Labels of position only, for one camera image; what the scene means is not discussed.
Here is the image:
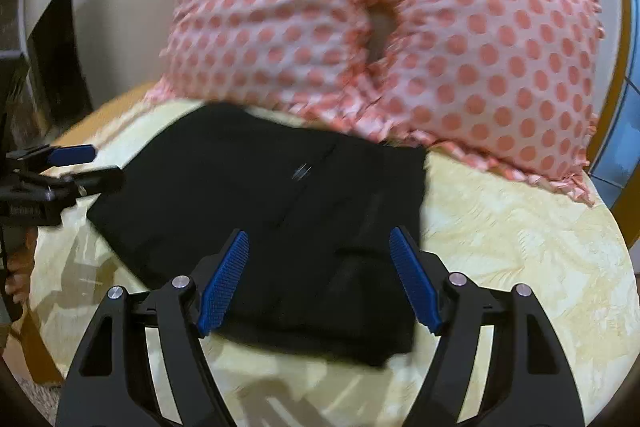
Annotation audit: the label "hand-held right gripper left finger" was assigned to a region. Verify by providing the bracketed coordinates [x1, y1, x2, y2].
[55, 229, 251, 427]

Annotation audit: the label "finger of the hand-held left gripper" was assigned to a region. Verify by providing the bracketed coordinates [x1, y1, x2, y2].
[7, 145, 98, 170]
[47, 165, 125, 198]

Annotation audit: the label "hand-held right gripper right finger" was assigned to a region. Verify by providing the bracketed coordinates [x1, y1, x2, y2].
[389, 226, 586, 427]

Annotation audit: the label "black pants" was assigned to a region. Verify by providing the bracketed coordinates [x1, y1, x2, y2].
[87, 102, 429, 369]

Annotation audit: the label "person's left hand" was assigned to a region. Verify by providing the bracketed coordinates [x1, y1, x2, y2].
[6, 229, 39, 314]

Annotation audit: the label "cream bed sheet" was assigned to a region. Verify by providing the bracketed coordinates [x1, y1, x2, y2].
[30, 97, 629, 427]

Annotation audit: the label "black television screen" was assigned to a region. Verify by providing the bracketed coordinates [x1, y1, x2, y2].
[22, 0, 96, 124]

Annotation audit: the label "pink polka dot pillow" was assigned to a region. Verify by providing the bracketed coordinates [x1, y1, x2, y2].
[350, 0, 604, 208]
[159, 0, 397, 134]

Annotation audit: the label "glass window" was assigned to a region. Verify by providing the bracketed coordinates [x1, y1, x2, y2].
[590, 0, 640, 208]

